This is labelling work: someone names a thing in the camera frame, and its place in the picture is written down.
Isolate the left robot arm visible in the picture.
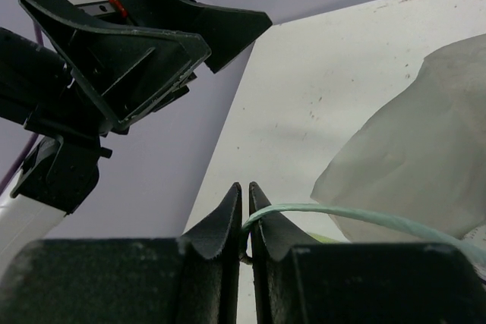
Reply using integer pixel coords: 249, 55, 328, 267
1, 0, 272, 267

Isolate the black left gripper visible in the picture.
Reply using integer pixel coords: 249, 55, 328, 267
17, 0, 274, 137

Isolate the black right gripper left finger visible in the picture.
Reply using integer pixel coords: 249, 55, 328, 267
1, 184, 242, 323

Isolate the decorated paper bag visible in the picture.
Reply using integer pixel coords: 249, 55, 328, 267
241, 33, 486, 268

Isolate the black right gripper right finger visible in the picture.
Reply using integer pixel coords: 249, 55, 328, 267
247, 181, 486, 324

